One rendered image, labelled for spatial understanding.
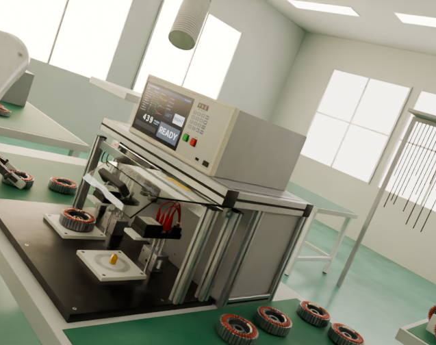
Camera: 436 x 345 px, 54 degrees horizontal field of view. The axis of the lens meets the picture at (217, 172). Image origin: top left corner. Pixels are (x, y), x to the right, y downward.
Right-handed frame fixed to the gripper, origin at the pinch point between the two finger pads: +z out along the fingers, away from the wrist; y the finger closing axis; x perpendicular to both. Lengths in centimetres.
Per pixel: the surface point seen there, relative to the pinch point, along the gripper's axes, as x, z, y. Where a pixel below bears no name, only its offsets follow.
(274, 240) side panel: 49, 44, 77
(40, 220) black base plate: 0.7, 1.4, 37.7
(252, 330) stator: 24, 39, 96
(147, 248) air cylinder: 18, 22, 61
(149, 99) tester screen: 53, -3, 35
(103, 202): 18.3, 9.2, 43.2
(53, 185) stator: 6.9, 11.9, 0.2
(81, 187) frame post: 15.5, 10.6, 21.5
